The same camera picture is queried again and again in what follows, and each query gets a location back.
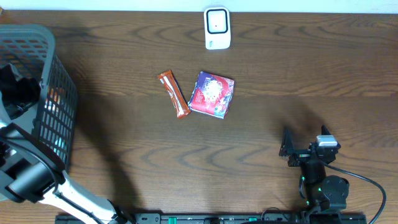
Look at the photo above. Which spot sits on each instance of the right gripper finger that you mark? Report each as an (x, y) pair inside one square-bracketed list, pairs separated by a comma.
[(324, 130), (287, 146)]

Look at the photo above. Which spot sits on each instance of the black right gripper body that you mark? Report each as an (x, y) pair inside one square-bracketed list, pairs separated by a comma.
[(304, 156)]

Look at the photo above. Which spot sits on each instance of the purple red noodle packet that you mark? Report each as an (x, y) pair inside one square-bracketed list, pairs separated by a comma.
[(212, 95)]

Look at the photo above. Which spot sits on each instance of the orange snack bar wrapper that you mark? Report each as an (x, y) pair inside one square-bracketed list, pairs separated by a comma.
[(172, 88)]

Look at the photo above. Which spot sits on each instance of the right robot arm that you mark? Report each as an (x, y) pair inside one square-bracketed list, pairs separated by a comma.
[(325, 194)]

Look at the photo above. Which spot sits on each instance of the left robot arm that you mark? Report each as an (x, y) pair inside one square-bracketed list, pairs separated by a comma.
[(31, 171)]

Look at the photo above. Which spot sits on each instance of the grey plastic mesh basket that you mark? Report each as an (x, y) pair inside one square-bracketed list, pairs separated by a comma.
[(30, 49)]

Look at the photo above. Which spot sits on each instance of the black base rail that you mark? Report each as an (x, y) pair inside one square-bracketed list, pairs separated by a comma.
[(269, 217)]

